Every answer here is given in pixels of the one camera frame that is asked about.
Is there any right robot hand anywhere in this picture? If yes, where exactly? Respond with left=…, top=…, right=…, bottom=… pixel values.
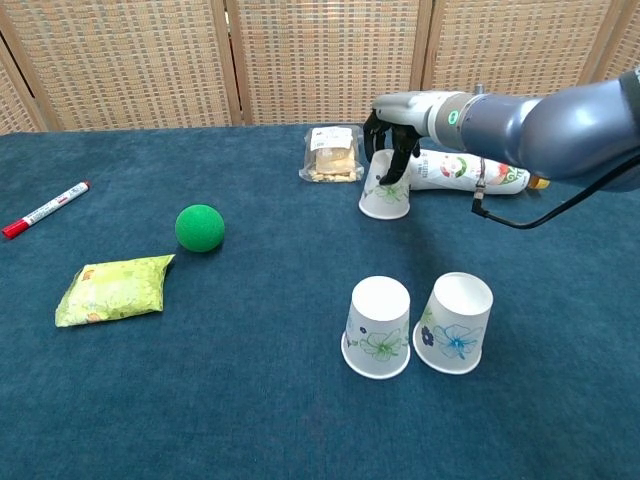
left=363, top=91, right=436, bottom=187

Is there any white paper cup green flower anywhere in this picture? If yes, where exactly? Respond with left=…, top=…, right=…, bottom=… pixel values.
left=358, top=149, right=412, bottom=221
left=340, top=275, right=412, bottom=380

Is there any white drink bottle yellow cap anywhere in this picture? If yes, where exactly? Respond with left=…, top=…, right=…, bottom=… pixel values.
left=407, top=148, right=551, bottom=195

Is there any clear bag of crackers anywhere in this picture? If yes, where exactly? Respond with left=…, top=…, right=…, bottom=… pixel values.
left=298, top=125, right=365, bottom=185

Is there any woven bamboo screen panel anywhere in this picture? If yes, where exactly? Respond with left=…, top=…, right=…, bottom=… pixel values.
left=594, top=0, right=640, bottom=84
left=224, top=0, right=434, bottom=126
left=422, top=0, right=626, bottom=97
left=0, top=37, right=61, bottom=134
left=0, top=0, right=252, bottom=132

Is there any white paper cup blue flower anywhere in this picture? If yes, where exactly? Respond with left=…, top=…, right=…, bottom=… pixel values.
left=412, top=271, right=495, bottom=375

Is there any green foam ball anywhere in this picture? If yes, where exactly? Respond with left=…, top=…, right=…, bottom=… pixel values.
left=174, top=203, right=226, bottom=253

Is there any blue felt table cloth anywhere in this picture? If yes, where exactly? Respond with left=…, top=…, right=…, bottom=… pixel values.
left=0, top=122, right=640, bottom=480

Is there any yellow-green snack packet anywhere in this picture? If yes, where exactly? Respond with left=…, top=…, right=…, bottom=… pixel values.
left=54, top=253, right=176, bottom=329

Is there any red white marker pen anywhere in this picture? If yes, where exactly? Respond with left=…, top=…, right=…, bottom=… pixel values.
left=1, top=180, right=92, bottom=240

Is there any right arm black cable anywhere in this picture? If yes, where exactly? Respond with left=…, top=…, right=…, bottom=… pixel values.
left=471, top=152, right=640, bottom=231

